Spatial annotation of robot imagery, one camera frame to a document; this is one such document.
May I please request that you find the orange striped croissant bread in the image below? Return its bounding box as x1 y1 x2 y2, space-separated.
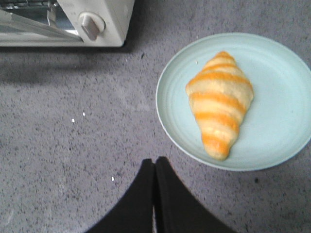
185 51 254 160

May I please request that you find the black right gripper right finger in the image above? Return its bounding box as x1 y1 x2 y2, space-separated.
154 157 234 233

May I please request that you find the glass oven door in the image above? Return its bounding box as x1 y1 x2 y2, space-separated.
0 10 83 47

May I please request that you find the white Toshiba toaster oven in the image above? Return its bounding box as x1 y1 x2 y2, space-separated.
0 0 135 47

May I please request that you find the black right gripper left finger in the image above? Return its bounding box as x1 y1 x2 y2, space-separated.
88 159 155 233

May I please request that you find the lower oven control knob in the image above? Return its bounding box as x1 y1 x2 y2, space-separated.
79 12 105 41

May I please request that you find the light green round plate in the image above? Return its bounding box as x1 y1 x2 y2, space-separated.
155 33 311 171

